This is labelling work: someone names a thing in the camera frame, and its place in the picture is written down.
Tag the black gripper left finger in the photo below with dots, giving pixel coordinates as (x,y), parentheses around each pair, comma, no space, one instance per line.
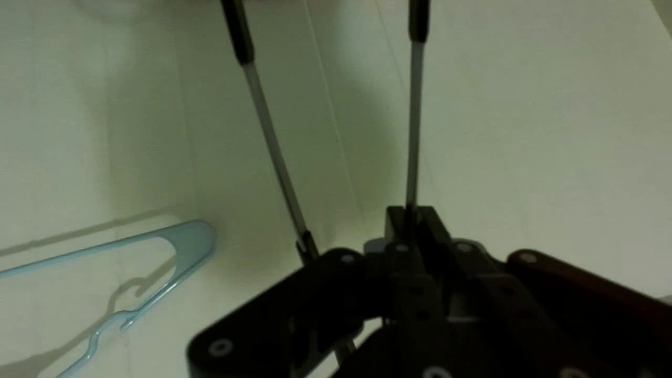
(294,316)

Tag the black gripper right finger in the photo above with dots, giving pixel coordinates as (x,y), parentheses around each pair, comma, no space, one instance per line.
(531,323)

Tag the light blue plastic hanger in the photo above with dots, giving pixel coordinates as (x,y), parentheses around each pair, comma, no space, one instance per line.
(191,242)

